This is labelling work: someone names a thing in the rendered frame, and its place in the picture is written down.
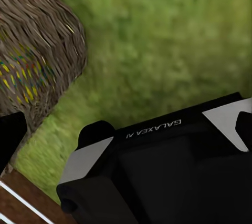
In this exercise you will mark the wicker basket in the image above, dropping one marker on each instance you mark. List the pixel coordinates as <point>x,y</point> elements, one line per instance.
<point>51,38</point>

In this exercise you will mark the easter egg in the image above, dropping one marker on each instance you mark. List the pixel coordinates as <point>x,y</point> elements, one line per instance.
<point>29,93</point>

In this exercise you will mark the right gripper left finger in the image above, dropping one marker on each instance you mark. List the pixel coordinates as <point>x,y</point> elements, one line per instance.
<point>13,128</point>

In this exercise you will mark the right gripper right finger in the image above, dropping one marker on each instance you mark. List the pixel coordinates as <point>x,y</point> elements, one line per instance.
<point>244,128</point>

